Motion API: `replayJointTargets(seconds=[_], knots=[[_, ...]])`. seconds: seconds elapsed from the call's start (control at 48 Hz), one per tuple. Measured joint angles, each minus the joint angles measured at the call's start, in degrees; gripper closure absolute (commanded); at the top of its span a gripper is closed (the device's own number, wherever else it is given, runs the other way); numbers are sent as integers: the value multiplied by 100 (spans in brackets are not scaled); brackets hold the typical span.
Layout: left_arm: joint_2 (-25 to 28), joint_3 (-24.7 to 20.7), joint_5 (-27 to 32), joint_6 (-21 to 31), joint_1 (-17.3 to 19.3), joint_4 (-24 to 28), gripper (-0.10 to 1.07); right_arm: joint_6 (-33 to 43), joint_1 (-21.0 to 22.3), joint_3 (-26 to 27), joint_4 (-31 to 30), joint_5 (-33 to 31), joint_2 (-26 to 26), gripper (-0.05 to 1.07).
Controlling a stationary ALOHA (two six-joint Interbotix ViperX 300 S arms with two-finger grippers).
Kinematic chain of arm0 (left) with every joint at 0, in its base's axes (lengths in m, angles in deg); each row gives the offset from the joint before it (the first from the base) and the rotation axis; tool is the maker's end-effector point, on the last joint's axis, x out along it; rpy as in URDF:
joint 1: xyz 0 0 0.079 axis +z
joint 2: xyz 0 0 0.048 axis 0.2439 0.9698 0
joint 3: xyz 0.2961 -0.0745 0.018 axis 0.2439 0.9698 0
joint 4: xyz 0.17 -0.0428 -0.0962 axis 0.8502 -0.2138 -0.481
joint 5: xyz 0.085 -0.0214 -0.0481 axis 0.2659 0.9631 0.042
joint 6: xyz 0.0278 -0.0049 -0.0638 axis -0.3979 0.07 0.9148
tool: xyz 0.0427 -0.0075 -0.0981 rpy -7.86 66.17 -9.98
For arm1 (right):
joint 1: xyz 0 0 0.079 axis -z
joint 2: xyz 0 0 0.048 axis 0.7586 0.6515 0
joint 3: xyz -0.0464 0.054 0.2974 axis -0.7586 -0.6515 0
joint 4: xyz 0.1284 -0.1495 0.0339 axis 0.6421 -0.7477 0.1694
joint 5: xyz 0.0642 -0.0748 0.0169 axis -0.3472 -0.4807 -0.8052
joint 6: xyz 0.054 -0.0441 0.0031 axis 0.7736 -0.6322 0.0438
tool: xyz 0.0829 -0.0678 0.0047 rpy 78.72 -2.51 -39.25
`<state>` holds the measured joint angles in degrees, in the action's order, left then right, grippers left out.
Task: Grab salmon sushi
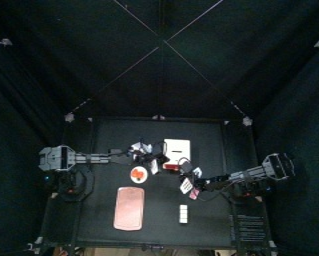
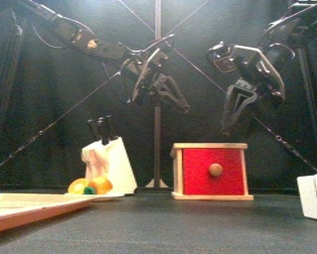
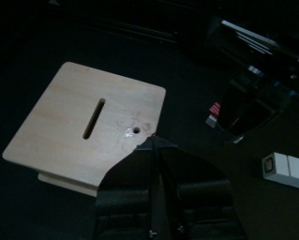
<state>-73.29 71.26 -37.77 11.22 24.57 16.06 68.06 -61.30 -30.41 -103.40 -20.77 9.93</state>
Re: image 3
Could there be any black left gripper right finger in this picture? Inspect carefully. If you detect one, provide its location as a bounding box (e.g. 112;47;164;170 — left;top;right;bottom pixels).
155;136;250;240

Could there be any white rectangular block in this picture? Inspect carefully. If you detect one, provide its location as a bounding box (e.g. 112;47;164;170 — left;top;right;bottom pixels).
260;152;291;182

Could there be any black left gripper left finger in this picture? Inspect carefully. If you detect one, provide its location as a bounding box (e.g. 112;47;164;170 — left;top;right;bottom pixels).
91;136;161;240

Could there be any wooden box with red drawer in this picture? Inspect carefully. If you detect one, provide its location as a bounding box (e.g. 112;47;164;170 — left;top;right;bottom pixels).
1;61;168;198

